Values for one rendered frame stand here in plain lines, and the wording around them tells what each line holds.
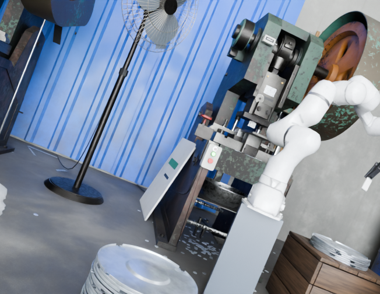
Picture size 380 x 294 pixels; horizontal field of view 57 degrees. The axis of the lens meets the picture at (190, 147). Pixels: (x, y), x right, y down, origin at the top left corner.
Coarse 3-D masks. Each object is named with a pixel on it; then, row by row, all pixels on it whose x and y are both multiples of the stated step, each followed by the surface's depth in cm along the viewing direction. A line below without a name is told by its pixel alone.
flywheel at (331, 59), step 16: (336, 32) 239; (352, 32) 220; (336, 48) 237; (352, 48) 217; (320, 64) 252; (336, 64) 228; (352, 64) 210; (320, 80) 233; (336, 80) 220; (304, 96) 255
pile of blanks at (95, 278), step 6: (90, 270) 93; (96, 270) 90; (90, 276) 90; (96, 276) 88; (102, 276) 85; (90, 282) 89; (96, 282) 86; (102, 282) 85; (108, 282) 84; (84, 288) 91; (90, 288) 88; (96, 288) 86; (102, 288) 84; (108, 288) 83; (114, 288) 83
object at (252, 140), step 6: (246, 132) 210; (252, 132) 195; (246, 138) 208; (252, 138) 208; (258, 138) 208; (264, 138) 197; (246, 144) 208; (252, 144) 208; (258, 144) 209; (240, 150) 209; (246, 150) 208; (252, 150) 208; (252, 156) 209
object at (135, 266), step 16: (112, 256) 96; (128, 256) 100; (144, 256) 105; (160, 256) 110; (128, 272) 90; (144, 272) 92; (160, 272) 97; (176, 272) 103; (128, 288) 81; (144, 288) 85; (160, 288) 89; (176, 288) 93; (192, 288) 97
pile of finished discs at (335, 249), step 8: (312, 240) 180; (320, 240) 172; (328, 240) 185; (320, 248) 171; (328, 248) 168; (336, 248) 166; (344, 248) 175; (352, 248) 187; (336, 256) 165; (344, 256) 164; (352, 256) 163; (360, 256) 176; (352, 264) 164; (360, 264) 164; (368, 264) 173
